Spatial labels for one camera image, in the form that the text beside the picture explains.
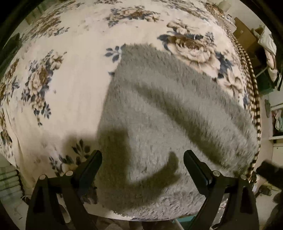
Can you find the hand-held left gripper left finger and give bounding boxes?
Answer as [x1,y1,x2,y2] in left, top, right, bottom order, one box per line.
[25,150,103,230]

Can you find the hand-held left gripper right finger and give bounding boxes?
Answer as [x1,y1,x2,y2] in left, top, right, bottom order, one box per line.
[183,149,260,230]

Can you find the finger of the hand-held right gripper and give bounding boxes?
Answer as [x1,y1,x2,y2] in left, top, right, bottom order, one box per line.
[256,161,283,185]

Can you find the grey fleece pants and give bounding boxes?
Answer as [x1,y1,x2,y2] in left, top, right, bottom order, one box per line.
[96,43,261,222]

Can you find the white wardrobe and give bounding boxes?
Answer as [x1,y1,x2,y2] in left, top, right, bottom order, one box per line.
[264,87,283,167]

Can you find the teal plastic stool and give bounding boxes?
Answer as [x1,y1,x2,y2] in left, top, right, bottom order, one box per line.
[175,215,200,230]

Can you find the grey slipper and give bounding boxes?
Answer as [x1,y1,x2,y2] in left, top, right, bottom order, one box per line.
[264,99,271,119]

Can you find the person's fleece-clad legs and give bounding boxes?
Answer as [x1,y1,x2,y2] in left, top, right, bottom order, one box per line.
[95,218,177,230]

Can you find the striped cloth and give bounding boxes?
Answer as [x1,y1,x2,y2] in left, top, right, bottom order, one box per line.
[0,165,23,202]

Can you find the metal folding chair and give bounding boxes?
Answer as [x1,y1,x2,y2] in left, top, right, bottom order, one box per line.
[254,63,277,94]

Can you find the brown checked blanket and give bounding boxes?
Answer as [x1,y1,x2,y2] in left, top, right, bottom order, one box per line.
[204,2,263,185]

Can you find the floral blanket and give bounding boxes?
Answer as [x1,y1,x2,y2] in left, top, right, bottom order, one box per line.
[0,0,251,219]

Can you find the pile of light clothes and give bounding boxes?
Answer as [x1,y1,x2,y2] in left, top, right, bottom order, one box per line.
[257,25,279,83]

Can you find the cardboard box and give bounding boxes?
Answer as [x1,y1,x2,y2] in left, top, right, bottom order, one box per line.
[232,17,259,53]

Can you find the dark folded clothes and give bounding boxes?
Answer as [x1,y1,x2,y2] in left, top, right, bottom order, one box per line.
[2,33,23,67]

